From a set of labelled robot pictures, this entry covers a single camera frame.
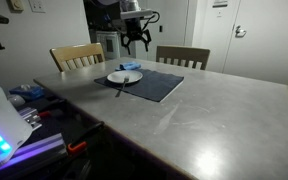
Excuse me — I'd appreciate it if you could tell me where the white appliance in doorway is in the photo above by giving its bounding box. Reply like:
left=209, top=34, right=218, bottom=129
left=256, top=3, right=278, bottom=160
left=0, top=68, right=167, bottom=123
left=96, top=31, right=120, bottom=59

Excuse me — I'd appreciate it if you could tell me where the beige wall thermostat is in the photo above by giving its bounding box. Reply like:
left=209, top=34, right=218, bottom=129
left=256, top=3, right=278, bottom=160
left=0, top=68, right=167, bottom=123
left=7, top=0, right=24, bottom=12

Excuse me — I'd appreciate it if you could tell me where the dark blue cloth placemat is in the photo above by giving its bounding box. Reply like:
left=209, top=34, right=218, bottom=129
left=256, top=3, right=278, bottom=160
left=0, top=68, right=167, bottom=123
left=95, top=69, right=184, bottom=102

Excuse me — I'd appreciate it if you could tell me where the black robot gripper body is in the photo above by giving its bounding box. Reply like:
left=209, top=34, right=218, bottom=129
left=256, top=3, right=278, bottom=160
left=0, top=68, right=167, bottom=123
left=125, top=18, right=147, bottom=41

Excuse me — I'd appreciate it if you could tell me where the white door with handle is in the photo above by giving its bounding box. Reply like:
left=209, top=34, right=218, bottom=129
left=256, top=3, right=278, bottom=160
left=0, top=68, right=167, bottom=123
left=224, top=0, right=288, bottom=85

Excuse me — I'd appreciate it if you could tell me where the blue tissue pack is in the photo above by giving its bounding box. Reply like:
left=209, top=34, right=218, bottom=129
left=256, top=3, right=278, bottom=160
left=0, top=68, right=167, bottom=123
left=9, top=84, right=44, bottom=100

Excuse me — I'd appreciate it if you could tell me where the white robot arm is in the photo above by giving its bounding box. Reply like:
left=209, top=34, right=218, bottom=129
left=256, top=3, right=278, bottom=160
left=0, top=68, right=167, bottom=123
left=90, top=0, right=154, bottom=51

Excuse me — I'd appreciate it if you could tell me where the dark wooden chair right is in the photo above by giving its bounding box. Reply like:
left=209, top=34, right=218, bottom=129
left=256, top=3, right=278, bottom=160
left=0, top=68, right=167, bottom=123
left=156, top=45, right=210, bottom=70

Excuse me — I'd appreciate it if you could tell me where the light wooden chair left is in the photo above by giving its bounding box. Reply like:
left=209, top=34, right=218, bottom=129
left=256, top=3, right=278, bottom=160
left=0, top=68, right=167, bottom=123
left=49, top=43, right=105, bottom=72

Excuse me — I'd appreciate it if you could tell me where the light blue folded cloth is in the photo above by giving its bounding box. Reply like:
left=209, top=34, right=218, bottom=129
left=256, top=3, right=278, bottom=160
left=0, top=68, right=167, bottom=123
left=116, top=62, right=141, bottom=71

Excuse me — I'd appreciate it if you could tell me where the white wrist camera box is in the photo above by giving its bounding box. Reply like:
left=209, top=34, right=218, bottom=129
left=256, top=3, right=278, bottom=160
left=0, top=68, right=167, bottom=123
left=120, top=9, right=153, bottom=20

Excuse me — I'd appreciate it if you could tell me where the silver aluminium rail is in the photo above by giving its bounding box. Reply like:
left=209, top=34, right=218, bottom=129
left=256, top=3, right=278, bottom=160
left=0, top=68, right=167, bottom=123
left=0, top=133, right=68, bottom=179

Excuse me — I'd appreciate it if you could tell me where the white round plate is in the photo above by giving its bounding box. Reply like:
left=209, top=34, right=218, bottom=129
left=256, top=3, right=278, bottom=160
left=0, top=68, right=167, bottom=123
left=107, top=70, right=143, bottom=84

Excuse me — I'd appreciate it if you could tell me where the silver metal fork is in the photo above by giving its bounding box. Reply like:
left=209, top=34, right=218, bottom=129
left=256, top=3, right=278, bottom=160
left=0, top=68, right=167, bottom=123
left=115, top=75, right=130, bottom=97

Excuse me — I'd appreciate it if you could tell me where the orange black clamp left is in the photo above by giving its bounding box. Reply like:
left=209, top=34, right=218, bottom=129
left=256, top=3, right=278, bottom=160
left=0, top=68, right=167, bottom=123
left=67, top=122, right=105, bottom=155

